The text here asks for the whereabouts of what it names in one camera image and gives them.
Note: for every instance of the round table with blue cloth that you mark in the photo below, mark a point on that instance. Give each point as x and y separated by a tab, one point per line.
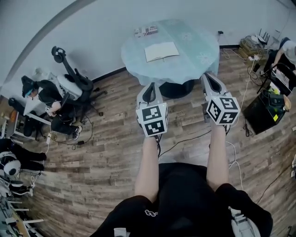
194	58

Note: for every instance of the white notebook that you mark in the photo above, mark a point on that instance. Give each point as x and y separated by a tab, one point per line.
162	51

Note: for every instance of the black office chair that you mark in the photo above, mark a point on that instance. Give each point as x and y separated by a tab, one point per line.
78	81

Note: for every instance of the white router with antennas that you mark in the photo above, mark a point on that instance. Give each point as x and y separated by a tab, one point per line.
262	38

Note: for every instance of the person's left forearm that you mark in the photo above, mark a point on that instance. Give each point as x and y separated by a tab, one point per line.
148	166

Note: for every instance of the printed flat box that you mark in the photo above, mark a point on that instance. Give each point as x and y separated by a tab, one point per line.
146	30

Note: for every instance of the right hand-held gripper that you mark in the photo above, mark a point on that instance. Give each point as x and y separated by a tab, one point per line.
223	111

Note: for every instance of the person's right forearm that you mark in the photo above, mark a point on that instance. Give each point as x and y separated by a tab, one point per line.
218	157

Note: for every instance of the person's white shoe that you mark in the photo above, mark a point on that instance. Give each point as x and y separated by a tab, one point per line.
241	223

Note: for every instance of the person's black clothing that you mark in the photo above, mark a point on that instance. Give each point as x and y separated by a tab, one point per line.
185	203

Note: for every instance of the black round table base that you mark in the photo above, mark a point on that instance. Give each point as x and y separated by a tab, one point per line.
176	89

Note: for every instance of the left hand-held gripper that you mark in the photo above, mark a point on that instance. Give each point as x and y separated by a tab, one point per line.
152	120

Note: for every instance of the black storage box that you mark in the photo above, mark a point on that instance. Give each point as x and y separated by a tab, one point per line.
261	113

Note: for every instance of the black power adapter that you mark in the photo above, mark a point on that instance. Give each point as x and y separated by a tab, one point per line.
81	142

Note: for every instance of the white power strip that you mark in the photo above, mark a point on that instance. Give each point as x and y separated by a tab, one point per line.
254	58
48	139

